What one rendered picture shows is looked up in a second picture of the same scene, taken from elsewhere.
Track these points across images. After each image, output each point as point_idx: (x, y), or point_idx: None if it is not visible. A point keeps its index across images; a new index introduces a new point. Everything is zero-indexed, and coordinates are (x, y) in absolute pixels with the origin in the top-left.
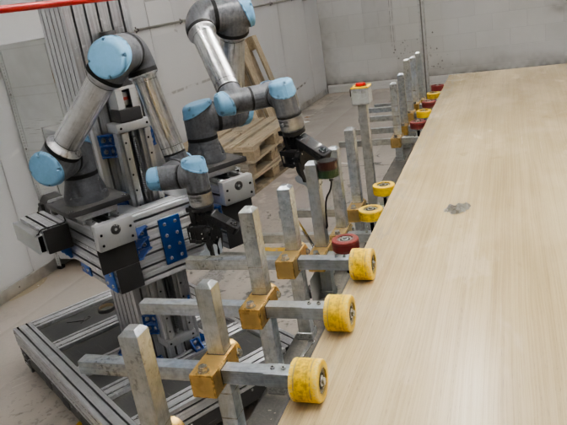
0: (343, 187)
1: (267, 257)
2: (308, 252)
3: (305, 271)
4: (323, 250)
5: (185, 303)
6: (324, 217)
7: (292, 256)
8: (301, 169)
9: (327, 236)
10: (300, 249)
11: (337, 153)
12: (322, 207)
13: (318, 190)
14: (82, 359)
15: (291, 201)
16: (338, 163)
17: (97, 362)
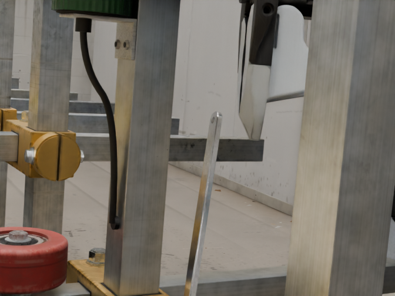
0: (321, 270)
1: (87, 134)
2: (24, 154)
3: (32, 203)
4: (92, 272)
5: (101, 114)
6: (117, 181)
7: (20, 122)
8: (241, 12)
9: (116, 265)
10: (24, 127)
11: (321, 6)
12: (119, 138)
13: (119, 67)
14: (113, 102)
15: (34, 4)
16: (308, 73)
17: (91, 101)
